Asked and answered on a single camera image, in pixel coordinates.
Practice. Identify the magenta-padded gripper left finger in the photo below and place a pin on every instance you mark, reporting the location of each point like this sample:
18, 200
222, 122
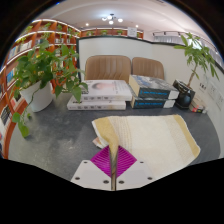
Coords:
90, 173

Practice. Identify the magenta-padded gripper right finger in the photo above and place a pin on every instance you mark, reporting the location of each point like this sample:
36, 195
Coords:
133, 173

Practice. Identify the cream and yellow towel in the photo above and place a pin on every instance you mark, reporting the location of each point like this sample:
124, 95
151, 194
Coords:
156, 140

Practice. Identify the flat white book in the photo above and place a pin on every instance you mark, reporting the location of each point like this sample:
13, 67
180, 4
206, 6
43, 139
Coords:
96, 106

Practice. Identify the dark book with blue spine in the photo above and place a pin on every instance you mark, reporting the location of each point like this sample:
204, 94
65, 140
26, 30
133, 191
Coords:
150, 102

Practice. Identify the large white face-cover book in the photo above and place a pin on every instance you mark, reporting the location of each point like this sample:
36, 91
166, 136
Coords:
106, 88

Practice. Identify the thick dark photo-cover book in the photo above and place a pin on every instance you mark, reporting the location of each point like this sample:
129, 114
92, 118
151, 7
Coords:
150, 85

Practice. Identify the small tree in black pot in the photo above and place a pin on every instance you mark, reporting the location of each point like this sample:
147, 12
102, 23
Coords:
183, 97

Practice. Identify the leafy plant in white pot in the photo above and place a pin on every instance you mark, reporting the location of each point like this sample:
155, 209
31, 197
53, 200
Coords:
36, 96

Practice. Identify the orange wooden bookshelf unit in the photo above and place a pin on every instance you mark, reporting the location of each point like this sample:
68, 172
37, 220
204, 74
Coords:
10, 110

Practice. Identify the brown padded chair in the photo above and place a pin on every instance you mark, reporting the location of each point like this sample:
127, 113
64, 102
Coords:
107, 68
148, 67

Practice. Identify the white window curtain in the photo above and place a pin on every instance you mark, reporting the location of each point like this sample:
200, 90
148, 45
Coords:
166, 39

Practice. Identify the recessed ceiling lights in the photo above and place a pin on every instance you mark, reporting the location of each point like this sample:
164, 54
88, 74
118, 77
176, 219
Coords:
87, 24

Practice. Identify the black ceiling lamp cluster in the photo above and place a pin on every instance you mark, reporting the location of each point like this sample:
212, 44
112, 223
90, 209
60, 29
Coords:
111, 18

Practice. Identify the white wall socket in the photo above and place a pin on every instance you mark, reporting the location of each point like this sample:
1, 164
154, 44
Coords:
211, 91
220, 100

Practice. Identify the black track light rail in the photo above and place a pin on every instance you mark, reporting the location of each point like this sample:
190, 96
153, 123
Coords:
166, 32

